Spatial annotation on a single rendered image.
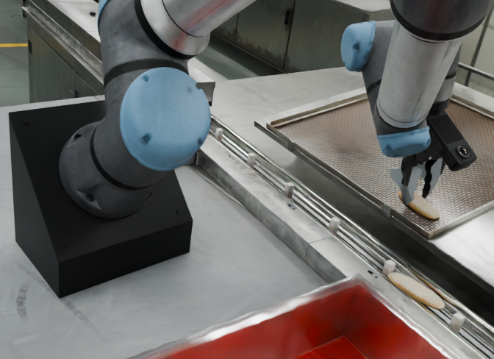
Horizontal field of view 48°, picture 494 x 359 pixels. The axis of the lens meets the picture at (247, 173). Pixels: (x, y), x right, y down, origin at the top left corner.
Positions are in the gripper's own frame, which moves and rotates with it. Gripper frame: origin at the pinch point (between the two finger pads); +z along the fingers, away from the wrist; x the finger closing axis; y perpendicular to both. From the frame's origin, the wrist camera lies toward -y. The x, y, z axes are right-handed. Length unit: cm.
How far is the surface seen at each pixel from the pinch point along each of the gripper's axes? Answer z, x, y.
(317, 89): 17, -33, 82
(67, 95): 22, 40, 132
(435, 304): 3.2, 14.2, -19.9
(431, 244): 2.2, 5.5, -9.7
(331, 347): 3.0, 33.3, -19.3
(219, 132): 2.0, 20.4, 44.8
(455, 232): 2.0, -0.2, -9.4
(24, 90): 89, 42, 310
